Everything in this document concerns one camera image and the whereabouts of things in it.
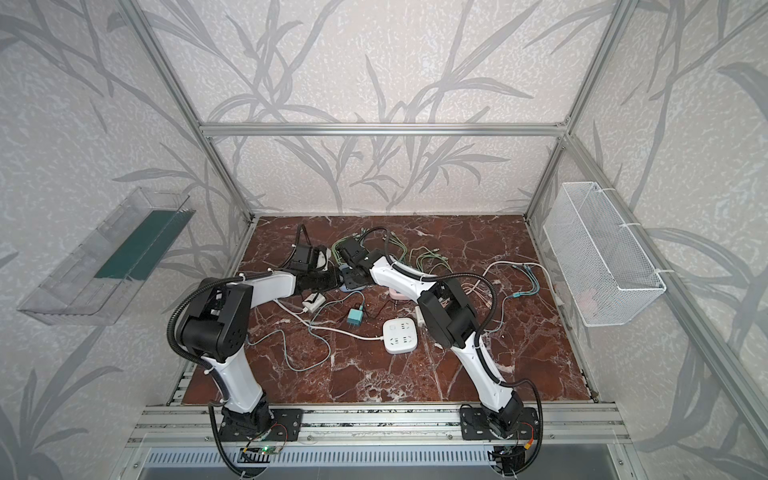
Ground teal charger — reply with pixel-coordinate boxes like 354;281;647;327
346;307;364;327

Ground white power strip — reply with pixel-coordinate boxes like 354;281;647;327
382;318;418;355

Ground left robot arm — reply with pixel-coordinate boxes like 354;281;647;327
166;265;343;429

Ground pink power strip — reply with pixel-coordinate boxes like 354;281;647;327
389;288;409;301

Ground white power strip cord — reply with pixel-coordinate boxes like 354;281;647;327
272;298;385;342

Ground green usb cable bundle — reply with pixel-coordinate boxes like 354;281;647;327
329;229;454;277

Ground pink usb cable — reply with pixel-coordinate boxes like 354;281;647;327
464;278;499;310

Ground teal usb cable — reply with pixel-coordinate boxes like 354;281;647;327
502;263;542;301

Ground clear plastic wall tray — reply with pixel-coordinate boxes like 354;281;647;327
18;187;196;326

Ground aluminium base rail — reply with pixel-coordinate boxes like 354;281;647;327
126;402;631;448

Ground white wire mesh basket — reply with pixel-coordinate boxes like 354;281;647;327
543;182;666;327

